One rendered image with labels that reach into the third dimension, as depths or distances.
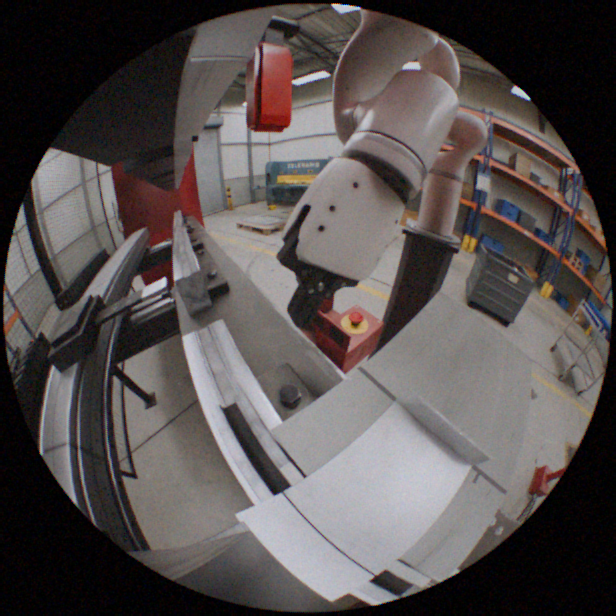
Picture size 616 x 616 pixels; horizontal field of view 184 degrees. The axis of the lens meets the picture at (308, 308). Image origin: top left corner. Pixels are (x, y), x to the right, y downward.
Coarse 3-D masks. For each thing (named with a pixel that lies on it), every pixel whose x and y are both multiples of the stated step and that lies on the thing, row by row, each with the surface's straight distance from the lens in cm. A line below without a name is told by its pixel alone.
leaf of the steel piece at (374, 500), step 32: (384, 416) 14; (416, 416) 14; (352, 448) 13; (384, 448) 13; (416, 448) 14; (448, 448) 15; (480, 448) 15; (320, 480) 12; (352, 480) 12; (384, 480) 13; (416, 480) 14; (448, 480) 15; (320, 512) 13; (352, 512) 13; (384, 512) 13; (416, 512) 14; (352, 544) 13; (384, 544) 14
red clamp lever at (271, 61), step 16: (272, 32) 15; (288, 32) 16; (256, 48) 14; (272, 48) 14; (288, 48) 14; (256, 64) 13; (272, 64) 13; (288, 64) 13; (256, 80) 12; (272, 80) 12; (288, 80) 13; (256, 96) 12; (272, 96) 12; (288, 96) 12; (256, 112) 11; (272, 112) 11; (288, 112) 12; (256, 128) 11; (272, 128) 12
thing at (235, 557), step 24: (240, 528) 4; (144, 552) 3; (168, 552) 3; (192, 552) 2; (216, 552) 2; (240, 552) 2; (264, 552) 2; (168, 576) 1; (192, 576) 1; (216, 576) 2; (240, 576) 2; (264, 576) 2; (288, 576) 2; (240, 600) 2; (264, 600) 2; (288, 600) 2; (312, 600) 2
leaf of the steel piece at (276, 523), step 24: (264, 504) 13; (288, 504) 12; (264, 528) 13; (288, 528) 13; (312, 528) 13; (288, 552) 13; (312, 552) 13; (336, 552) 14; (312, 576) 14; (336, 576) 14; (360, 576) 15
